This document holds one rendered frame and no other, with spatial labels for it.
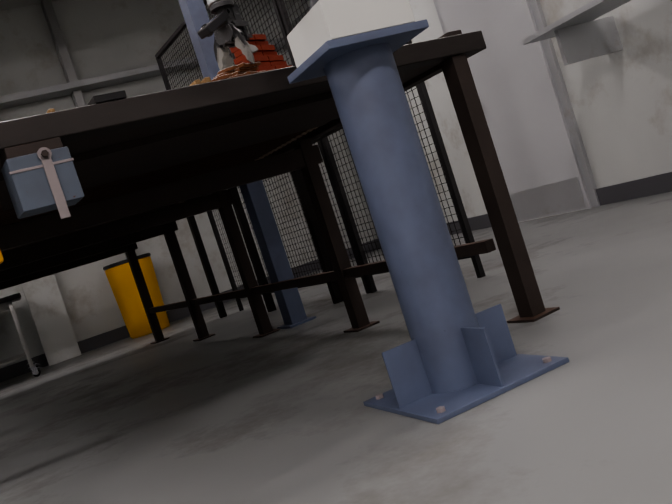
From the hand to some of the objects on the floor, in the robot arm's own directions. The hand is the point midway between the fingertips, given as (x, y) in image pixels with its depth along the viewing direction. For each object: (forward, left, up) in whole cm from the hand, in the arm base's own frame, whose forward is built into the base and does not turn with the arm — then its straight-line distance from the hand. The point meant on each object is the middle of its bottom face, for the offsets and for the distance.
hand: (237, 70), depth 220 cm
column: (-44, -9, -100) cm, 110 cm away
